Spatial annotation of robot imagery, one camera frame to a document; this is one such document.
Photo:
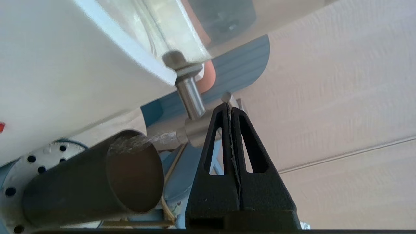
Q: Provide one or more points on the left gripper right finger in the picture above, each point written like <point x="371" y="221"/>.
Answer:
<point x="263" y="191"/>

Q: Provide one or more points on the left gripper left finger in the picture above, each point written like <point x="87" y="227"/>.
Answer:
<point x="214" y="191"/>

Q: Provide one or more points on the silver metal dispenser tap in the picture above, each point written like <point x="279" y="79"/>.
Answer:
<point x="191" y="97"/>

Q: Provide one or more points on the black plastic cup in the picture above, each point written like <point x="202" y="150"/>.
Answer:
<point x="81" y="182"/>

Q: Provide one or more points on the large blue perforated drip tray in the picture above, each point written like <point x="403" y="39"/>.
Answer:
<point x="48" y="152"/>

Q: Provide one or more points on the large clear water dispenser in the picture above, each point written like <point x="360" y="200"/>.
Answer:
<point x="65" y="65"/>

